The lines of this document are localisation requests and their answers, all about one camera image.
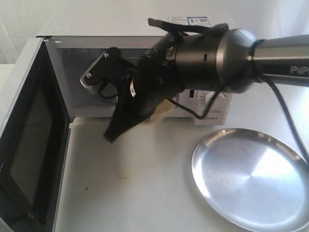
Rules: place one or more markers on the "white microwave oven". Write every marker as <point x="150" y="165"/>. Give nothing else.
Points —
<point x="34" y="132"/>

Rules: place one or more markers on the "white microwave oven body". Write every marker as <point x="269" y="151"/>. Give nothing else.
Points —
<point x="71" y="56"/>

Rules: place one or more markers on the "round stainless steel plate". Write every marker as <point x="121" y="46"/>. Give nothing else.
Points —
<point x="252" y="180"/>

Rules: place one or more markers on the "lower white control knob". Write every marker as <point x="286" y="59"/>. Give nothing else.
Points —
<point x="208" y="97"/>

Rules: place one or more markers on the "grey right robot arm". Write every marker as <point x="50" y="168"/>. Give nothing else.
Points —
<point x="227" y="61"/>

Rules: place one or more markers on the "cream ceramic bowl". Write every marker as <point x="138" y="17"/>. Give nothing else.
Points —
<point x="161" y="111"/>

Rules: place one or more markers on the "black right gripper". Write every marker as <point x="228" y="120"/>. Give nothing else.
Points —
<point x="153" y="80"/>

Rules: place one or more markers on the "blue white label sticker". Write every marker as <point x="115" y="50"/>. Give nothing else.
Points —
<point x="190" y="20"/>

